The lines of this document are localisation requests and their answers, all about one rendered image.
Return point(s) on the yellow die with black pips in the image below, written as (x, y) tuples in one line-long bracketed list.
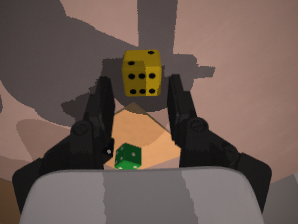
[(141, 72)]

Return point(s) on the black die with white pips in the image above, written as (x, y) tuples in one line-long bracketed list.
[(108, 151)]

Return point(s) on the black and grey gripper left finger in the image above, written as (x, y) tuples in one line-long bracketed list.
[(82, 149)]

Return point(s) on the orange flat mat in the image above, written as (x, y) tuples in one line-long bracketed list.
[(134, 126)]

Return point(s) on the green die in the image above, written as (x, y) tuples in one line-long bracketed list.
[(128, 157)]

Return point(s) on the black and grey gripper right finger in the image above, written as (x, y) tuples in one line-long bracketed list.
[(201, 143)]

